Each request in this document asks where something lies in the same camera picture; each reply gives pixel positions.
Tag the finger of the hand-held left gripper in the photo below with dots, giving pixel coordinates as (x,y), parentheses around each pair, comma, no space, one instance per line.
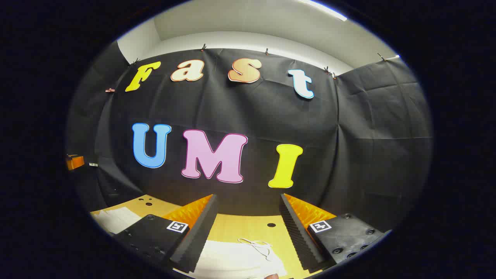
(75,162)

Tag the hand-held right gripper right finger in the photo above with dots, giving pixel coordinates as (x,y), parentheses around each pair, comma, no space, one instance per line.
(296,236)

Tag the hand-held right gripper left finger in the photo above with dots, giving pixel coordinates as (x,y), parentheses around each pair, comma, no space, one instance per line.
(201,232)

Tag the white jeans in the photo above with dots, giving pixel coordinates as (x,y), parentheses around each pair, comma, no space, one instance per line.
(232,259)

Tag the black backdrop cloth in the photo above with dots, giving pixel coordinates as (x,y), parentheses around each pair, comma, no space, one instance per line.
(252,112)

